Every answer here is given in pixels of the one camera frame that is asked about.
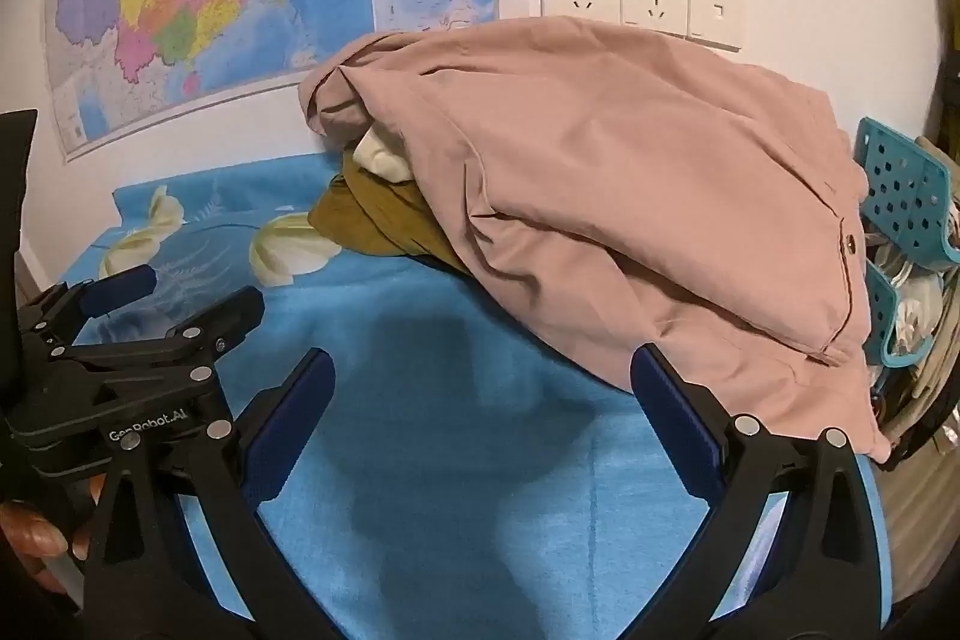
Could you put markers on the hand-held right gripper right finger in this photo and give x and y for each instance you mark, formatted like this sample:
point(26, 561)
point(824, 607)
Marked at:
point(675, 422)

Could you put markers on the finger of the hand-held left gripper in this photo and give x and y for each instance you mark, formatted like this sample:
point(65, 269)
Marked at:
point(225, 317)
point(120, 291)

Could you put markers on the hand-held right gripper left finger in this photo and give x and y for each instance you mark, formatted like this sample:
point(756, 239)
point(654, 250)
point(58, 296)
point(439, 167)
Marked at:
point(300, 419)

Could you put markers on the pink jacket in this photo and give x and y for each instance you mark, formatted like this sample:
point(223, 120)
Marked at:
point(600, 160)

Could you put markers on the person's left hand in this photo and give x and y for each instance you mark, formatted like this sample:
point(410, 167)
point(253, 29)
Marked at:
point(30, 539)

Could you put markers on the mustard brown garment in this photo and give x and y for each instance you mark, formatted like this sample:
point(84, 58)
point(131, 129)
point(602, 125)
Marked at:
point(375, 227)

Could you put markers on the blue floral bedsheet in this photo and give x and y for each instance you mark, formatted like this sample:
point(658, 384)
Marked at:
point(465, 347)

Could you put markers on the cream garment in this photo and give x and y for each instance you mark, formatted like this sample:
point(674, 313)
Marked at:
point(382, 156)

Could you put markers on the white patterned cloth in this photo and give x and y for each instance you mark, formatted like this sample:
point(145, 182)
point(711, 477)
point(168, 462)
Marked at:
point(911, 310)

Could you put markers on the beige cloth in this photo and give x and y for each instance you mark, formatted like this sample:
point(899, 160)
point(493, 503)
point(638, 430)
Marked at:
point(922, 512)

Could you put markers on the teal perforated basket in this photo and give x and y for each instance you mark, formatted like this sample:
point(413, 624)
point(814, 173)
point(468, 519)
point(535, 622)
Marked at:
point(896, 175)

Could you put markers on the hanging yellow-green coat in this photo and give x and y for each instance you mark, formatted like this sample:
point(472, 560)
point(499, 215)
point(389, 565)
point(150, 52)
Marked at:
point(946, 55)

